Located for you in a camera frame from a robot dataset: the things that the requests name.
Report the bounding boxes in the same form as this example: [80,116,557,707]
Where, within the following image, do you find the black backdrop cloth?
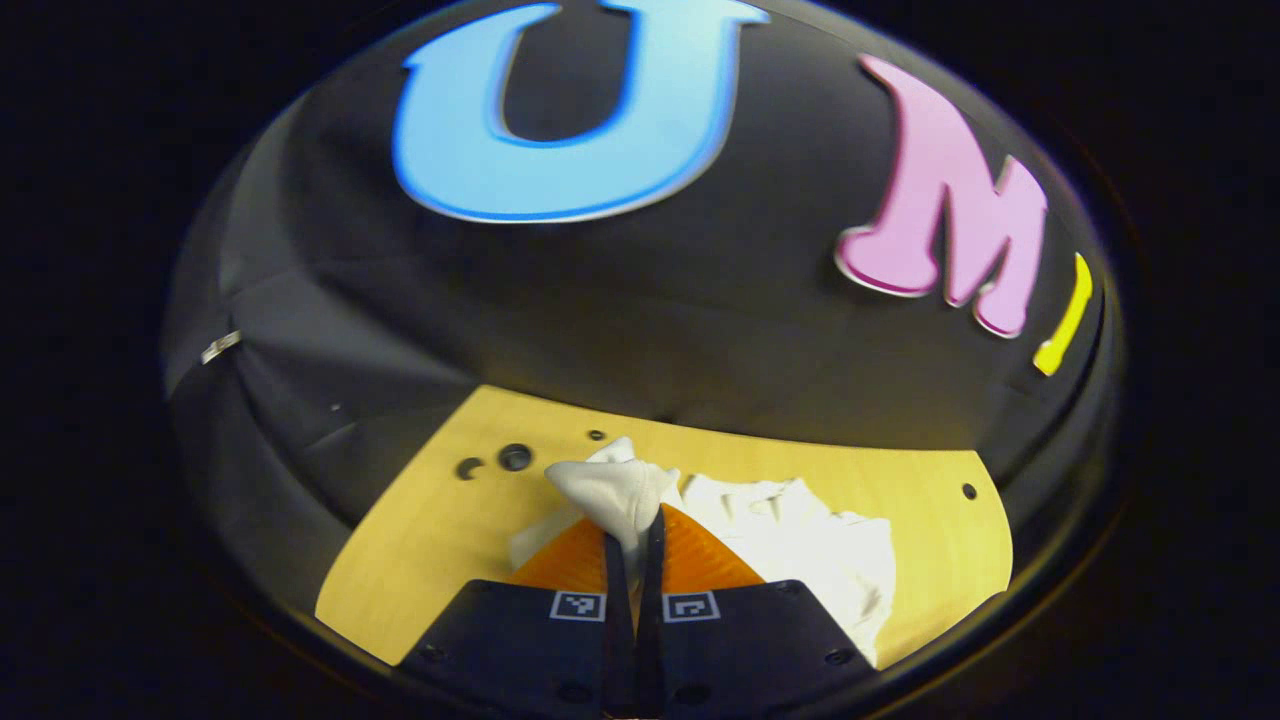
[160,0,1123,641]

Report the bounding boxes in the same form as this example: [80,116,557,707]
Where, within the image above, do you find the white sweater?
[508,436,898,669]

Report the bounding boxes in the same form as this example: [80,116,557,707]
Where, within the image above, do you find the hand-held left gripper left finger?
[398,517,638,719]

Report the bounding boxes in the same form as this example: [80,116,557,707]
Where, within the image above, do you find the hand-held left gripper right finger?
[636,503,881,719]

